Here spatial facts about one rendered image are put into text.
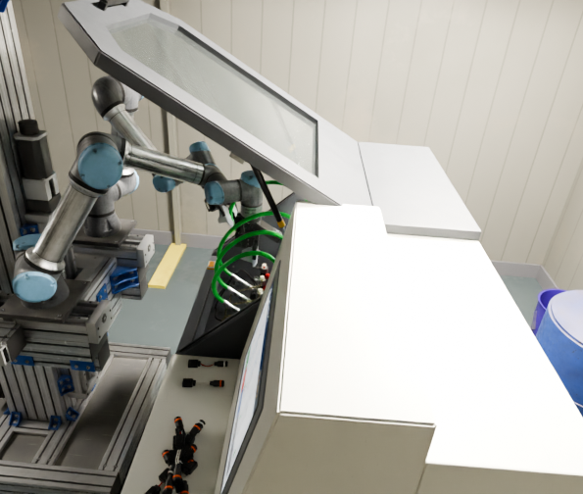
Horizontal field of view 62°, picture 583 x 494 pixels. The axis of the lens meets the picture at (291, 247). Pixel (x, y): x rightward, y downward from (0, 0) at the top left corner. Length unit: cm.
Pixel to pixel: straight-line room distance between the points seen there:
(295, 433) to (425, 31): 307
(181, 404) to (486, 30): 296
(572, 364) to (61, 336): 202
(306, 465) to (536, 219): 358
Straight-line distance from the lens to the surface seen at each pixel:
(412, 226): 133
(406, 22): 350
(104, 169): 146
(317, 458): 77
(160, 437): 142
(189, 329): 176
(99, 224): 217
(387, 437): 74
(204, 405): 147
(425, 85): 358
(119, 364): 278
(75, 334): 185
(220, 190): 159
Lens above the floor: 208
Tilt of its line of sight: 30 degrees down
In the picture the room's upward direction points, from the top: 4 degrees clockwise
